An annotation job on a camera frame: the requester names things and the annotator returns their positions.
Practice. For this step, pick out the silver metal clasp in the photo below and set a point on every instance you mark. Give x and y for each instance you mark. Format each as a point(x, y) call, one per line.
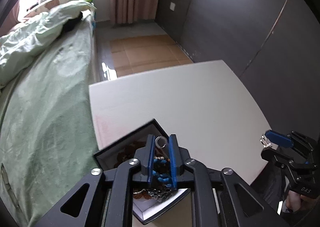
point(266, 142)

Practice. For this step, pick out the person's right hand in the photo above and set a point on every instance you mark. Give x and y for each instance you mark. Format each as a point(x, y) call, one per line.
point(292, 202)

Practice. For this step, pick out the white wall socket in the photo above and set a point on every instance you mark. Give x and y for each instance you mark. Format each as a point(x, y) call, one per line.
point(172, 6)

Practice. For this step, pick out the green bed sheet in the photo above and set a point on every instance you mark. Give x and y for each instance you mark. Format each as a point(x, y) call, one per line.
point(50, 117)

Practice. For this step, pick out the black cloth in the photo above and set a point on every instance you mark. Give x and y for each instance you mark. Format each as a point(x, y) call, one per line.
point(72, 23)

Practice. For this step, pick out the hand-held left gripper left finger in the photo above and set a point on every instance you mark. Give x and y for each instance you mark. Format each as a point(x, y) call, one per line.
point(150, 162)

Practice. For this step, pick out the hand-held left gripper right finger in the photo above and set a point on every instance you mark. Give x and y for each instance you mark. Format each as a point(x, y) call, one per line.
point(173, 162)

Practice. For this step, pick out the light green quilt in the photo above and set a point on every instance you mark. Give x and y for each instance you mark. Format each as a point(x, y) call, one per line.
point(30, 39)

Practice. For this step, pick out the person's dark pants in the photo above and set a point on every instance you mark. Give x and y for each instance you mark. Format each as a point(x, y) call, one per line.
point(270, 184)

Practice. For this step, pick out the flattened cardboard sheet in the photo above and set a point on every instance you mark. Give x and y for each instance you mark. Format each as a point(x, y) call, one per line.
point(145, 52)

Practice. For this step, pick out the black jewelry box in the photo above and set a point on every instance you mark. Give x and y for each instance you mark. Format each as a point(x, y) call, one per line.
point(110, 154)

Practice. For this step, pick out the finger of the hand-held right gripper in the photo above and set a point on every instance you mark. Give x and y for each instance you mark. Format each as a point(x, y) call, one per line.
point(278, 138)
point(271, 155)

